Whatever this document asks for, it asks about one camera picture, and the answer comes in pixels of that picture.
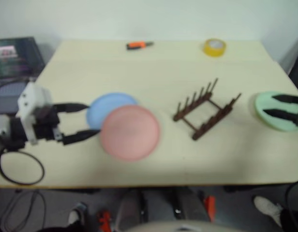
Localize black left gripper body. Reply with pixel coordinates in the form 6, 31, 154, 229
32, 105, 64, 142

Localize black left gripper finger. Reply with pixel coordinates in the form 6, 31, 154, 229
61, 129, 102, 146
53, 103, 90, 114

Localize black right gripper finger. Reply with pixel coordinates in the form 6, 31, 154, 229
271, 94, 298, 106
263, 108, 298, 127

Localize green plate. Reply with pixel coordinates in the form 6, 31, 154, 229
254, 90, 298, 132

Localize blue plate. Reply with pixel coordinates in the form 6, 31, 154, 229
86, 92, 140, 131

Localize red plate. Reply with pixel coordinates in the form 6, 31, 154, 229
100, 105, 161, 161

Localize brown wooden dish rack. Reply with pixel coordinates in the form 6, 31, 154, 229
173, 77, 242, 141

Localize open laptop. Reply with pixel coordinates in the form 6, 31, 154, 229
0, 36, 46, 115

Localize black and white shoe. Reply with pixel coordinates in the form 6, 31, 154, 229
67, 202, 88, 226

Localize orange and black tool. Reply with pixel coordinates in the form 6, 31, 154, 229
203, 195, 216, 222
97, 209, 111, 232

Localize yellow tape roll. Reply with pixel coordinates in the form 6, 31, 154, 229
203, 38, 227, 58

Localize orange and black pliers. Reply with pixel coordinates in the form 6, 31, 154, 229
126, 41, 155, 51

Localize pale rounded robot torso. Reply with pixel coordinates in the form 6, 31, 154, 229
129, 220, 239, 232

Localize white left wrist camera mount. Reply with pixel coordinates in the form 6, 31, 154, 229
15, 82, 53, 146

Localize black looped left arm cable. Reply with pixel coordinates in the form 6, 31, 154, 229
0, 149, 45, 186

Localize grey floor cable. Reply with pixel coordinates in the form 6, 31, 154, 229
0, 190, 47, 228

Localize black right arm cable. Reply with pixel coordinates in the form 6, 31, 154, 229
285, 178, 298, 232

